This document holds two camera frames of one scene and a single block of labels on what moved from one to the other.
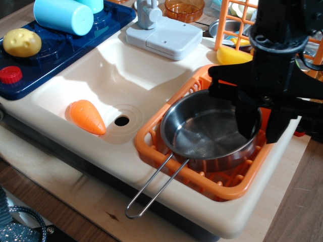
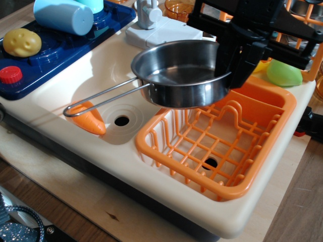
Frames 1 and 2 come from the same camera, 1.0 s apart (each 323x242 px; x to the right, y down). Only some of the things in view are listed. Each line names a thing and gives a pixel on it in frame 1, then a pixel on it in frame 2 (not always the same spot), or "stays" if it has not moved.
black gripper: x=276 y=78 -> x=291 y=39
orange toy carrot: x=83 y=113 stays
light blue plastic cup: x=66 y=16 stays
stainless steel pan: x=202 y=129 -> x=177 y=74
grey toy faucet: x=168 y=37 stays
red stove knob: x=10 y=74 stays
